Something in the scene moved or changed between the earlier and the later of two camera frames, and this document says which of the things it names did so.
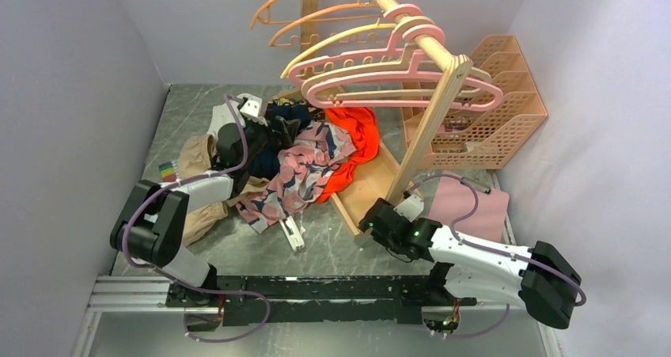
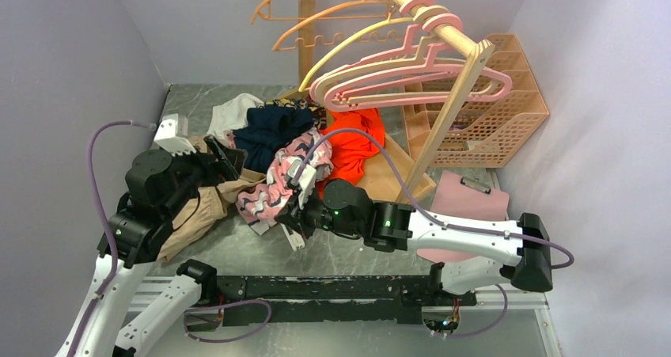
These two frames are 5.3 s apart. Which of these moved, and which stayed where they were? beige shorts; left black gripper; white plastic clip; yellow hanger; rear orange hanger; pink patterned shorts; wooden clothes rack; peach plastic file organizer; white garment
Moved: pink patterned shorts; left black gripper; yellow hanger; wooden clothes rack
Stayed: beige shorts; white garment; rear orange hanger; peach plastic file organizer; white plastic clip
